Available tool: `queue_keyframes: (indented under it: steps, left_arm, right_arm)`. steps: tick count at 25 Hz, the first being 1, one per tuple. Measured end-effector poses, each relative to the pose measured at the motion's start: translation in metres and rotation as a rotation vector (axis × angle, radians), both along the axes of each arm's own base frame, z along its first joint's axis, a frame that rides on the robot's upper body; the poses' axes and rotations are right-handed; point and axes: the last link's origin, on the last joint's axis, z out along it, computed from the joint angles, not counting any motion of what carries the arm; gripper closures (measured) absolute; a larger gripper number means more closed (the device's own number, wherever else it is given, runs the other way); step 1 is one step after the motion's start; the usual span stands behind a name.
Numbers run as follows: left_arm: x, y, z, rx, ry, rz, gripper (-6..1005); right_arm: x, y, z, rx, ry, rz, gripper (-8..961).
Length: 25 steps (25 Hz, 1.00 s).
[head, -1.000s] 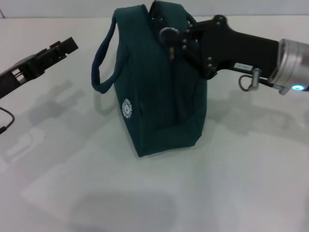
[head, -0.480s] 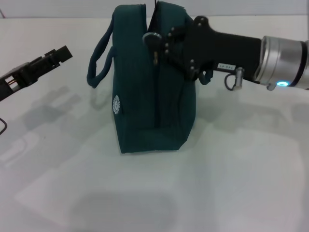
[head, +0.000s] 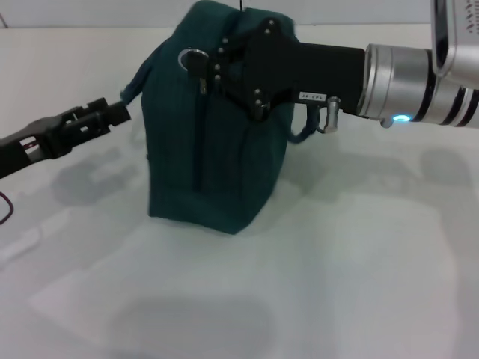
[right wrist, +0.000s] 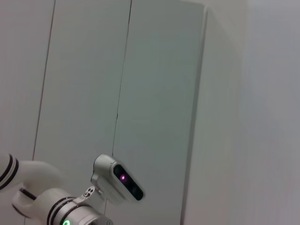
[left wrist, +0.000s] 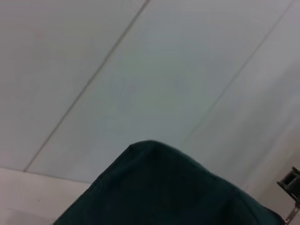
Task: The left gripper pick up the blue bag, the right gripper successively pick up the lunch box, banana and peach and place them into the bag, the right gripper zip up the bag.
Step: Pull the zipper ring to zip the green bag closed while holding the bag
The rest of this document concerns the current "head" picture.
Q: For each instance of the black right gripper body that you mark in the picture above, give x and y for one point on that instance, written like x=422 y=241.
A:
x=299 y=67

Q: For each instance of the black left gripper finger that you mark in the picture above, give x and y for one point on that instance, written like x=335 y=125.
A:
x=108 y=119
x=91 y=106

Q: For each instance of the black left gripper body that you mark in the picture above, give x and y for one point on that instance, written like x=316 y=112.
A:
x=26 y=146

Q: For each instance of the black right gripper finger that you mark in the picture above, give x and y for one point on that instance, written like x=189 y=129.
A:
x=232 y=84
x=228 y=46

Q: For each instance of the dark teal lunch bag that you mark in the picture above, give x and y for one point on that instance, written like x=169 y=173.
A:
x=224 y=168

